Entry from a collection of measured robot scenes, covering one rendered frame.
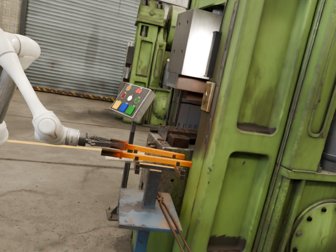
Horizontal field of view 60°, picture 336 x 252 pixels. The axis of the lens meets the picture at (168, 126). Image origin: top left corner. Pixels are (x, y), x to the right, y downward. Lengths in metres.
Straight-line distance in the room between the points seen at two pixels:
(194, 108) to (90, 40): 7.79
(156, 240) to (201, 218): 0.44
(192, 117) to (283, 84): 0.76
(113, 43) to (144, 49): 3.13
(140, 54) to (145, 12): 0.90
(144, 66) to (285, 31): 5.26
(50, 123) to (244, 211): 1.27
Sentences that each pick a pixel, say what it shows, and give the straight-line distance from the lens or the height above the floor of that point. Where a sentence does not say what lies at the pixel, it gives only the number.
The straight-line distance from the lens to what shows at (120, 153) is 1.44.
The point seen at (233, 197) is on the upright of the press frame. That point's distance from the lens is 1.87.
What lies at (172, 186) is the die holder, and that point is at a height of 0.66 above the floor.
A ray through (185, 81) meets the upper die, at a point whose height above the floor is 1.32.
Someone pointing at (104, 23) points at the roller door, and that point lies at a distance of 9.86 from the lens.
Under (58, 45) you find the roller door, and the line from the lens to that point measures 9.82.
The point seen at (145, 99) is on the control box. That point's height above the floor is 1.11.
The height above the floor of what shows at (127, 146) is 0.94.
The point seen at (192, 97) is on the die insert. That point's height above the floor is 1.23.
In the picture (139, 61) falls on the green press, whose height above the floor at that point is 1.46.
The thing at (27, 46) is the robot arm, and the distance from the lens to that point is 1.84.
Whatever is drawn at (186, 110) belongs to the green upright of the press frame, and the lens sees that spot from 2.22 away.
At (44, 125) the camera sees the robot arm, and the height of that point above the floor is 1.04.
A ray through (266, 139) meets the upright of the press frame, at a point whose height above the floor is 1.09.
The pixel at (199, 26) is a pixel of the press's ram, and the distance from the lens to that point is 1.87.
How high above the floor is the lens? 1.37
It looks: 11 degrees down
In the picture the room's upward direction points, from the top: 11 degrees clockwise
